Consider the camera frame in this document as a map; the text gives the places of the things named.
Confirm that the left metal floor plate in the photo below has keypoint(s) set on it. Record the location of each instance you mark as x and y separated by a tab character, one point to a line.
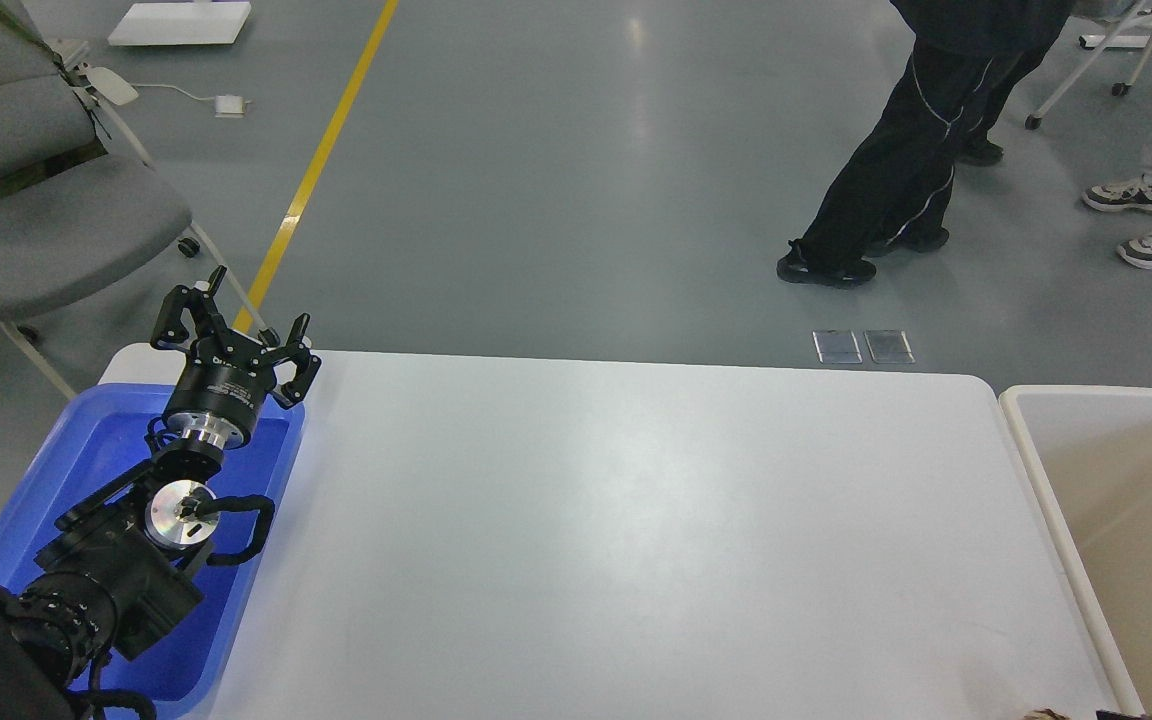
837	347

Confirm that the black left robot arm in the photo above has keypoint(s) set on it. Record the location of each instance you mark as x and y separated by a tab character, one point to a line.
120	576

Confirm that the white flat base plate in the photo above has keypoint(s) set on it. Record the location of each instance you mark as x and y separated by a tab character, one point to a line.
180	23

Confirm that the grey office chair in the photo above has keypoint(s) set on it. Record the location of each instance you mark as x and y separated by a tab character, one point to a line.
74	216

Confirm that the right metal floor plate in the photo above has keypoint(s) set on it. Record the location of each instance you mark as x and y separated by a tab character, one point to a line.
889	347

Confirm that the metal floor plate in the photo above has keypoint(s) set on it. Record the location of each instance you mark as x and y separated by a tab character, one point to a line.
837	347
889	347

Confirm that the white power adapter with cable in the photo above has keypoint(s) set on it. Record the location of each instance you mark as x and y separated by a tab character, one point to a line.
223	105

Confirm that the blue plastic bin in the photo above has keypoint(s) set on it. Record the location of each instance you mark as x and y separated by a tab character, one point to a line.
98	436

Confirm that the person in plain black trousers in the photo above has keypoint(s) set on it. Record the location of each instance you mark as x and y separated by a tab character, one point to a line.
977	149

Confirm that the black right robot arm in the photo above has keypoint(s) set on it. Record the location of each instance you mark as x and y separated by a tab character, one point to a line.
1048	714

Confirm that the person in striped black trousers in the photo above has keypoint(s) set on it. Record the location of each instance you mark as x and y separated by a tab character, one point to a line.
894	190

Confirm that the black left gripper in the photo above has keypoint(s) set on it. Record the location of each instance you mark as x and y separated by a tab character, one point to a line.
220	393

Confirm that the beige plastic bin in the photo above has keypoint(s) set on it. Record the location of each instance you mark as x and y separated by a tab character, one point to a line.
1087	451

